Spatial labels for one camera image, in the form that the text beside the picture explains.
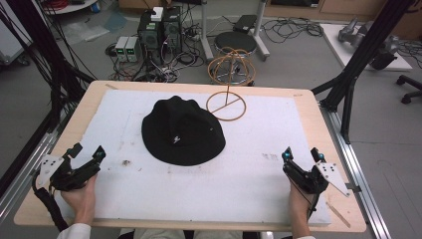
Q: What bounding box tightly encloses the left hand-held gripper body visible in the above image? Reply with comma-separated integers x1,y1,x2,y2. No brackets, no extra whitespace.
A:
34,154,102,192

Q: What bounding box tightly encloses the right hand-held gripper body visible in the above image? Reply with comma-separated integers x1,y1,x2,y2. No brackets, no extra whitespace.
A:
282,160,351,198

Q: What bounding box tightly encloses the orange wire hat stand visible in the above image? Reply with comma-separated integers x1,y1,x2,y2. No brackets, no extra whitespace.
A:
205,47,258,122

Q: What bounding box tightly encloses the black bucket hat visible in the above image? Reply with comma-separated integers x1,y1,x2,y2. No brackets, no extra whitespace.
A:
140,95,227,167

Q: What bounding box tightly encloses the person's left hand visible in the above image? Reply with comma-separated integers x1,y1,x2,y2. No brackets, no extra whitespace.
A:
61,174,100,226

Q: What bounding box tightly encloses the person's right hand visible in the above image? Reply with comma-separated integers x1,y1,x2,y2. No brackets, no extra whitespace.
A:
288,181,316,231

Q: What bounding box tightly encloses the strip of beige tape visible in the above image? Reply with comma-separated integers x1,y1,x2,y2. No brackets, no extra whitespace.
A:
325,201,352,230

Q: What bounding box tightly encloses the white foam mat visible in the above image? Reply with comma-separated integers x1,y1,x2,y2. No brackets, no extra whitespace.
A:
54,89,333,227

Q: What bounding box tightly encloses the grey power supply unit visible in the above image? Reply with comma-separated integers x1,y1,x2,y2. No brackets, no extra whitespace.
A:
125,36,142,63
114,36,130,63

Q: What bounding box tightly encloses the white floor platform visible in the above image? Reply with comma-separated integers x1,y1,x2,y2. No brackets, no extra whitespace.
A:
319,22,414,73

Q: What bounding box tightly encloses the black office chair base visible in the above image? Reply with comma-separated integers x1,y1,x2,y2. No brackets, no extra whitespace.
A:
395,74,422,106

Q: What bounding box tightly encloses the clear plastic sheet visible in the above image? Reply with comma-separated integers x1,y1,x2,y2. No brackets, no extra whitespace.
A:
60,20,111,45

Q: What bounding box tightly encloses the grey equipment case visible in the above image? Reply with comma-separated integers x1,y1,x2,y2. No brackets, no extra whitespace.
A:
0,19,33,67

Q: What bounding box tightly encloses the black round stool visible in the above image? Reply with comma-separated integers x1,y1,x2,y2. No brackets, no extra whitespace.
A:
213,31,259,87

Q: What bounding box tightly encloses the black computer tower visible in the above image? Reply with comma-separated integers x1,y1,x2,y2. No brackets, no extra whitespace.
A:
161,5,184,55
136,10,164,65

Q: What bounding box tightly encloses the grey metal stand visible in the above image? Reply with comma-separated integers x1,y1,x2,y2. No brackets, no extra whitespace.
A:
198,0,272,64

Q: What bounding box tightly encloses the flat black box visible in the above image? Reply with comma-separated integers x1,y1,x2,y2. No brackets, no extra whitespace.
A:
232,14,259,35

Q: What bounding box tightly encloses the white round table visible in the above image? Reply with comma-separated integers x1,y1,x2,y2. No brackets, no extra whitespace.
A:
42,0,102,16

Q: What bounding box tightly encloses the small white box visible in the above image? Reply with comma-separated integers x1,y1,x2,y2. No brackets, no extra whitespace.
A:
150,6,164,23

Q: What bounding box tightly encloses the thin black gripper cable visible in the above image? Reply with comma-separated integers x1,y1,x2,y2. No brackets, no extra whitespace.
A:
306,194,321,221

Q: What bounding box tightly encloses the black sleeved gripper cable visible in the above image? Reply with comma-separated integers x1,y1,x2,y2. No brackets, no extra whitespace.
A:
31,178,70,232

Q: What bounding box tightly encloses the aluminium rail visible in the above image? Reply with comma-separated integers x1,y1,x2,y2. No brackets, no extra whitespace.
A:
318,102,393,239
0,129,58,224

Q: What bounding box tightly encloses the black metal frame with cables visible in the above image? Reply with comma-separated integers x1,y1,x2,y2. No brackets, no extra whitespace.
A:
0,0,98,197

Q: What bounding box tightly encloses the black metal frame post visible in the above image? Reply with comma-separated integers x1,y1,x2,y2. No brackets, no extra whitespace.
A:
311,0,417,145

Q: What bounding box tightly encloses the bundle of cables by computers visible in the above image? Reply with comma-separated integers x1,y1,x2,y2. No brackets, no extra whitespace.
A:
105,19,207,84

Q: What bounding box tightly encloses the tangle of black floor cables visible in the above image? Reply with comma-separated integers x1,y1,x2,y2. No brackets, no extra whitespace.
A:
261,15,325,45

